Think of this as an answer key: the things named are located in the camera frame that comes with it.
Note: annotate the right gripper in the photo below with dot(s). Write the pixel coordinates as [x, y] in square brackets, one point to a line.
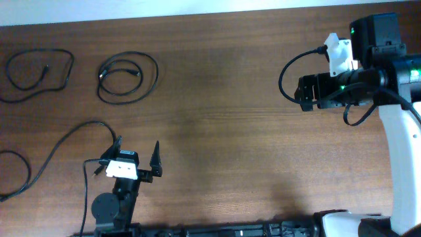
[322, 82]

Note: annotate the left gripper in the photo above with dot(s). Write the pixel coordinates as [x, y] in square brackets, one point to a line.
[147, 175]

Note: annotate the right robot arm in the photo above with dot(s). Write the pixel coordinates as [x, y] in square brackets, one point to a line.
[373, 68]

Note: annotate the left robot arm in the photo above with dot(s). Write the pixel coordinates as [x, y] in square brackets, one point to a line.
[113, 211]

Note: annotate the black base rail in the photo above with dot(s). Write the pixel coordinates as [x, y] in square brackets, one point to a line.
[260, 229]

